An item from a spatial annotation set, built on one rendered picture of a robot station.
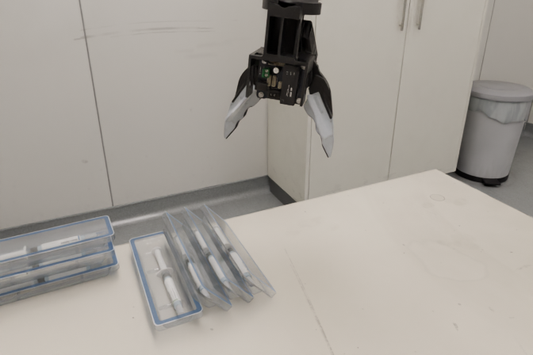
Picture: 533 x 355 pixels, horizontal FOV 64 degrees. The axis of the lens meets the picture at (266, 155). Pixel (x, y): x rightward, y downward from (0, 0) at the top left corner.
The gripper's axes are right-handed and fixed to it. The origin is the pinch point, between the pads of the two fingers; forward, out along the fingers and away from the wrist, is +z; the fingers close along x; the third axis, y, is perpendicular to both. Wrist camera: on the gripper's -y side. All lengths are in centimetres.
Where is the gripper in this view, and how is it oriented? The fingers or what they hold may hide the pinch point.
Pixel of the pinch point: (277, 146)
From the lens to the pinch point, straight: 60.5
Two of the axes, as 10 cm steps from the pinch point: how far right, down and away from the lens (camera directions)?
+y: -2.2, 3.7, -9.0
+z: -1.0, 9.1, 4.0
